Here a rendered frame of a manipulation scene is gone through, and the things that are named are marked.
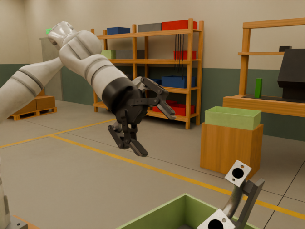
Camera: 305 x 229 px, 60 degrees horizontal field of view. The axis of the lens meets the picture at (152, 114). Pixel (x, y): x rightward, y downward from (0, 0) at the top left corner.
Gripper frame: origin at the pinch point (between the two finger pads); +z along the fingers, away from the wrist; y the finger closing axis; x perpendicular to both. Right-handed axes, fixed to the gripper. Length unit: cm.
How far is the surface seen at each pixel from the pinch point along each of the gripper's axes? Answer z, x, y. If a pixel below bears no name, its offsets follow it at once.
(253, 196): 16.7, 26.6, -3.0
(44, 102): -515, 357, -320
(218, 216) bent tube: 16.7, 5.3, -3.9
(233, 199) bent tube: 13.6, 31.1, -8.8
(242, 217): 18.3, 28.7, -9.6
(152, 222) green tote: 0.5, 33.7, -35.9
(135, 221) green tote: -1.5, 26.1, -35.3
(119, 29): -470, 406, -54
